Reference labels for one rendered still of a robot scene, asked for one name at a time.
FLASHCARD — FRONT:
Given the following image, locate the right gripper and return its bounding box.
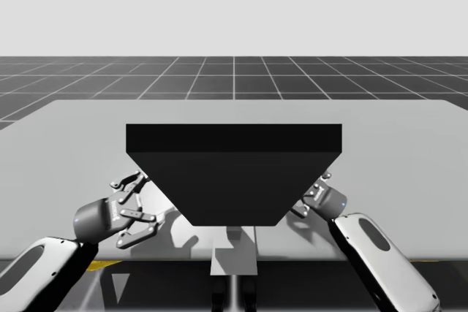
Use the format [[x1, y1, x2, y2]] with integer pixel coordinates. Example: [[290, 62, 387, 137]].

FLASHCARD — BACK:
[[290, 170, 348, 222]]

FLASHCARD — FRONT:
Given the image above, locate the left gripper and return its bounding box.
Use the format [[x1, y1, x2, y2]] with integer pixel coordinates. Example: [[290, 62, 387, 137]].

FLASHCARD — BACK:
[[73, 170, 166, 249]]

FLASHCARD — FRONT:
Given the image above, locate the grey stand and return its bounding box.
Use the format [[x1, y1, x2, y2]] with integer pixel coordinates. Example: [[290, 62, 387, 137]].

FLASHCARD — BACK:
[[210, 225, 258, 276]]

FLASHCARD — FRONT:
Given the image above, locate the black screen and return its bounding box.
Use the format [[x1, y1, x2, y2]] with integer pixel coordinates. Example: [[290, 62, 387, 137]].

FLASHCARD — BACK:
[[125, 123, 343, 227]]

